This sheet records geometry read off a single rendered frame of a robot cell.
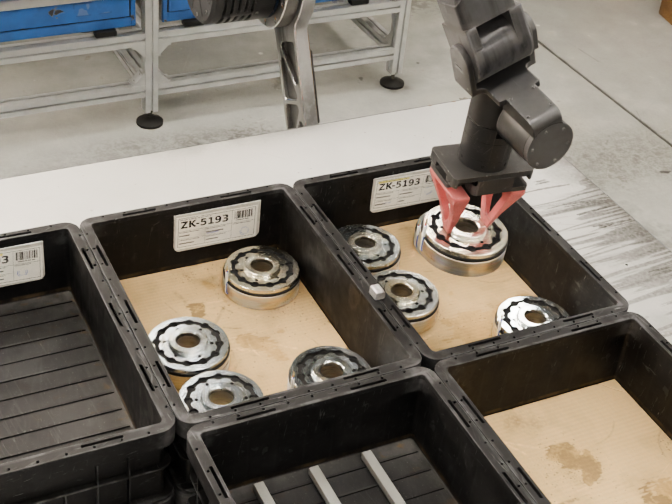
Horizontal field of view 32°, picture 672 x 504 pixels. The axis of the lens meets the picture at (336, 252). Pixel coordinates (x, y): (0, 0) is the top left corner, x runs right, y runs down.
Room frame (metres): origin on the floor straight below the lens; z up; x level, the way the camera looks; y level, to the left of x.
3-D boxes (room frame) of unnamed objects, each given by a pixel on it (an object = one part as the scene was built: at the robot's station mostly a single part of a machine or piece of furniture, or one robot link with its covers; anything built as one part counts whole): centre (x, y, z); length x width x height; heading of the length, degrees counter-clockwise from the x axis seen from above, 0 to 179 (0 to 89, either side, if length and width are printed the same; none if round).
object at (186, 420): (1.13, 0.11, 0.92); 0.40 x 0.30 x 0.02; 30
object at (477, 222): (1.15, -0.15, 1.04); 0.05 x 0.05 x 0.01
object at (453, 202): (1.14, -0.14, 1.09); 0.07 x 0.07 x 0.09; 25
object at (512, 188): (1.15, -0.16, 1.09); 0.07 x 0.07 x 0.09; 25
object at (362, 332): (1.13, 0.11, 0.87); 0.40 x 0.30 x 0.11; 30
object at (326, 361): (1.07, -0.01, 0.86); 0.05 x 0.05 x 0.01
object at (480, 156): (1.15, -0.15, 1.16); 0.10 x 0.07 x 0.07; 115
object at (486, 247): (1.15, -0.15, 1.04); 0.10 x 0.10 x 0.01
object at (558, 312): (1.22, -0.27, 0.86); 0.10 x 0.10 x 0.01
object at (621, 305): (1.28, -0.15, 0.92); 0.40 x 0.30 x 0.02; 30
